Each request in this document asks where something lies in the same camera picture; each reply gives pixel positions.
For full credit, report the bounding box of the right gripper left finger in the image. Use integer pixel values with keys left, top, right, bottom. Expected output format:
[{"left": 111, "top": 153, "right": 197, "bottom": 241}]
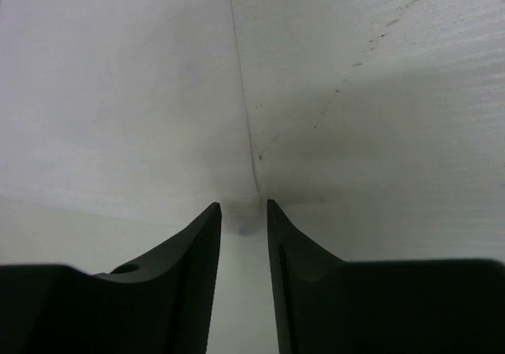
[{"left": 1, "top": 203, "right": 221, "bottom": 353}]

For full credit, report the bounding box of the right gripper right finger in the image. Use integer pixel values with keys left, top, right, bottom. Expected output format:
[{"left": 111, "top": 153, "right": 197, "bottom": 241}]
[{"left": 267, "top": 200, "right": 504, "bottom": 353}]

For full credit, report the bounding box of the white tank top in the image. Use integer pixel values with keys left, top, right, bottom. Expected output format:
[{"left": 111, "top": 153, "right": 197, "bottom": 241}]
[{"left": 1, "top": 0, "right": 279, "bottom": 353}]

